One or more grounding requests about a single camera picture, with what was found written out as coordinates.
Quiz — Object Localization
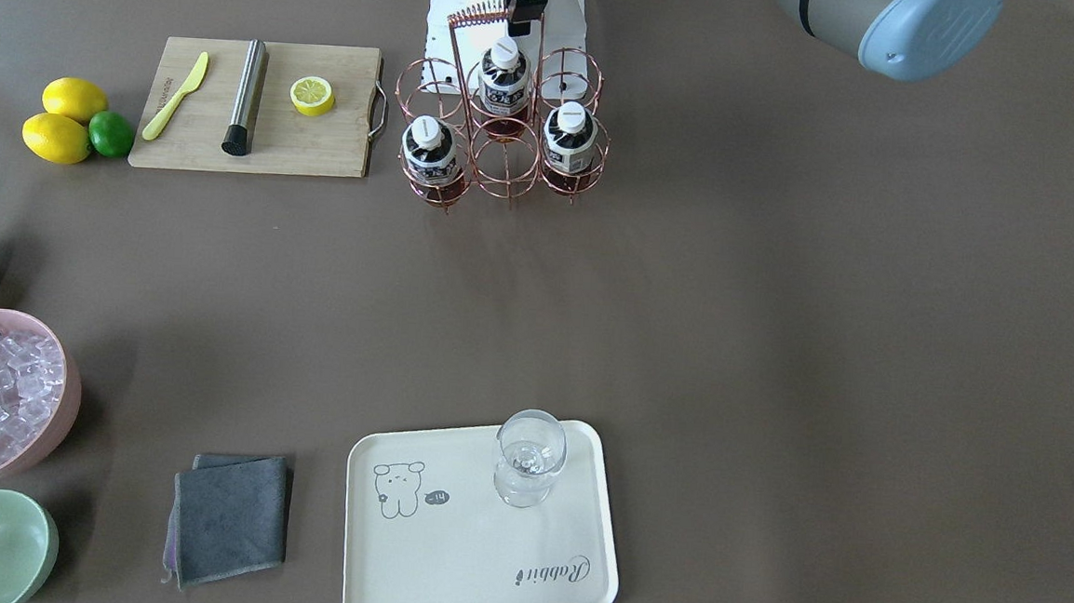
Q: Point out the green lime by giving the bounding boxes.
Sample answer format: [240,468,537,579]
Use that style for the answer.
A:
[87,110,135,159]

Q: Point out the steel muddler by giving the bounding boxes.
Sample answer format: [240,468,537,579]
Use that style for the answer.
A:
[221,39,269,156]

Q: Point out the yellow plastic knife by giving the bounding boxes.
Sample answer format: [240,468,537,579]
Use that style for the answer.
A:
[141,52,209,141]

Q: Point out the tea bottle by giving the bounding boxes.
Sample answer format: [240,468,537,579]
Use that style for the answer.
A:
[478,35,531,142]
[542,101,596,193]

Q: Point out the grey folded cloth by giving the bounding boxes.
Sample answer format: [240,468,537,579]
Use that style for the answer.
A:
[162,453,292,590]

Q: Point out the cream rabbit tray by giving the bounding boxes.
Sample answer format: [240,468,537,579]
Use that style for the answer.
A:
[342,421,621,603]

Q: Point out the wine glass on tray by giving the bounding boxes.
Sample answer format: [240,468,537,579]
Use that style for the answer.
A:
[493,410,570,509]

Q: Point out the yellow lemon far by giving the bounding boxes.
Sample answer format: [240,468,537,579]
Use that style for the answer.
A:
[41,76,108,125]

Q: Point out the tea bottle middle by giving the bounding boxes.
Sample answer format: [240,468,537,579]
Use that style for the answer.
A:
[478,35,531,142]

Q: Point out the yellow lemon near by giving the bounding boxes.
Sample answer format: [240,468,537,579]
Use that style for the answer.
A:
[21,113,93,164]

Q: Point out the tea bottle moved to tray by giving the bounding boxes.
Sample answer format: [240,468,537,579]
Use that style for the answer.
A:
[401,114,467,209]

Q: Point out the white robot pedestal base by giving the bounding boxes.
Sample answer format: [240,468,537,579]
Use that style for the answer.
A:
[424,0,587,62]

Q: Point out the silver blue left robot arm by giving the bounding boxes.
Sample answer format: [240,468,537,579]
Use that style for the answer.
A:
[775,0,1006,82]

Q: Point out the bamboo cutting board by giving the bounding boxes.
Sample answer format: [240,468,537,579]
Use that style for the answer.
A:
[128,35,384,180]

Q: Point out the yellow lemon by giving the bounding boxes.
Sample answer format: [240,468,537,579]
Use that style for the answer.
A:
[21,113,93,164]
[41,76,108,125]

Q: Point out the half lemon slice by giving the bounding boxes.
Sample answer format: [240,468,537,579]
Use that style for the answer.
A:
[289,75,335,117]

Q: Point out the copper wire bottle basket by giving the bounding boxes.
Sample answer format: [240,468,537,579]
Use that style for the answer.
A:
[393,47,611,210]

